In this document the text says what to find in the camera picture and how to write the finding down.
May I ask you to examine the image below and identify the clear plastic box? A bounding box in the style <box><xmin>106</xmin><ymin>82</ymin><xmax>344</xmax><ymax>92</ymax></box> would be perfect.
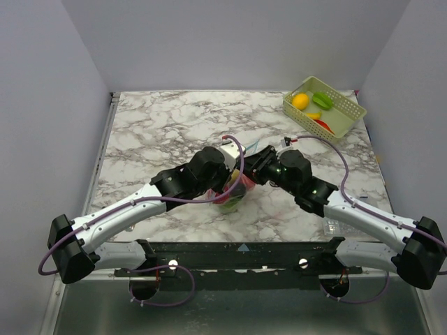
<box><xmin>323</xmin><ymin>218</ymin><xmax>363</xmax><ymax>237</ymax></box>

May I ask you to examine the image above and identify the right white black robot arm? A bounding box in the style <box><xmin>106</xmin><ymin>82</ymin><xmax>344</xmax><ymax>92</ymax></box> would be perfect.
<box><xmin>243</xmin><ymin>146</ymin><xmax>446</xmax><ymax>290</ymax></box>

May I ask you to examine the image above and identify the clear zip top bag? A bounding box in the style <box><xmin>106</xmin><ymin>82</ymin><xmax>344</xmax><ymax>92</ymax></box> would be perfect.
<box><xmin>205</xmin><ymin>140</ymin><xmax>259</xmax><ymax>214</ymax></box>

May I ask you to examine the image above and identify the green white cabbage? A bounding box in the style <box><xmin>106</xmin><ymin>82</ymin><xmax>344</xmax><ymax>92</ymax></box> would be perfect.
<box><xmin>218</xmin><ymin>198</ymin><xmax>242</xmax><ymax>214</ymax></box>

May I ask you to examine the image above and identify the beige pear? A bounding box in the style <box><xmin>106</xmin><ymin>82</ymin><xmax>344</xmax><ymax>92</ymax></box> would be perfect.
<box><xmin>230</xmin><ymin>169</ymin><xmax>240</xmax><ymax>183</ymax></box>

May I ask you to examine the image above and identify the green plastic basket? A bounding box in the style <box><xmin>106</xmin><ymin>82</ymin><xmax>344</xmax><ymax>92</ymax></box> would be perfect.
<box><xmin>283</xmin><ymin>76</ymin><xmax>367</xmax><ymax>144</ymax></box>

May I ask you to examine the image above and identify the green lettuce leaf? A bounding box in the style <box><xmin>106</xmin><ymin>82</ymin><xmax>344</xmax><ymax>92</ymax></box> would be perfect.
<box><xmin>312</xmin><ymin>91</ymin><xmax>333</xmax><ymax>110</ymax></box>

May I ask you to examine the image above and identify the red chili pepper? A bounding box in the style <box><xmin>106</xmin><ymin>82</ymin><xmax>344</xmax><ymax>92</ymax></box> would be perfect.
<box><xmin>315</xmin><ymin>119</ymin><xmax>335</xmax><ymax>135</ymax></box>

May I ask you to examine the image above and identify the red apple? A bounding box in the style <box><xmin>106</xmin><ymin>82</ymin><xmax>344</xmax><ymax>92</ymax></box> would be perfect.
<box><xmin>242</xmin><ymin>176</ymin><xmax>256</xmax><ymax>190</ymax></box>

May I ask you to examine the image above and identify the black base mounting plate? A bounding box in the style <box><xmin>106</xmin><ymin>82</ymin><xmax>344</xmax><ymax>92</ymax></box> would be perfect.
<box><xmin>114</xmin><ymin>237</ymin><xmax>362</xmax><ymax>291</ymax></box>

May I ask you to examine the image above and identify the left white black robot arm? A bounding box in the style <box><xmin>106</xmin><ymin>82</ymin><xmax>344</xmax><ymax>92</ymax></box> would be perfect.
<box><xmin>47</xmin><ymin>142</ymin><xmax>240</xmax><ymax>284</ymax></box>

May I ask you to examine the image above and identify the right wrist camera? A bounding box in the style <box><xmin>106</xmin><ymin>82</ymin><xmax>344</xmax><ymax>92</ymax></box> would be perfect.
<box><xmin>281</xmin><ymin>137</ymin><xmax>298</xmax><ymax>148</ymax></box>

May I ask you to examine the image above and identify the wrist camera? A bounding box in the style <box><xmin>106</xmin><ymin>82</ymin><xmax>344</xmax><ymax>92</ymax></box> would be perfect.
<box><xmin>281</xmin><ymin>137</ymin><xmax>298</xmax><ymax>148</ymax></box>
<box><xmin>218</xmin><ymin>138</ymin><xmax>246</xmax><ymax>170</ymax></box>

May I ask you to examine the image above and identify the yellow banana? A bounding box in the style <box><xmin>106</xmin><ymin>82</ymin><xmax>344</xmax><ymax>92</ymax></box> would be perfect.
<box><xmin>306</xmin><ymin>111</ymin><xmax>322</xmax><ymax>119</ymax></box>

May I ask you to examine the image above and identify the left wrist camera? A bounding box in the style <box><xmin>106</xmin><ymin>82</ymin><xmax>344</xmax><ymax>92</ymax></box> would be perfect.
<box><xmin>218</xmin><ymin>138</ymin><xmax>246</xmax><ymax>170</ymax></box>

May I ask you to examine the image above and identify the yellow lemon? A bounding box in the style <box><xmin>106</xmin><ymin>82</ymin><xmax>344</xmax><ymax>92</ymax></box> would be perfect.
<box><xmin>291</xmin><ymin>93</ymin><xmax>309</xmax><ymax>111</ymax></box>

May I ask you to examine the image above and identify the red pomegranate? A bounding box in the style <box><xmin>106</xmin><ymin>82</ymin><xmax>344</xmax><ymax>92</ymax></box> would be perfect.
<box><xmin>207</xmin><ymin>190</ymin><xmax>232</xmax><ymax>205</ymax></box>

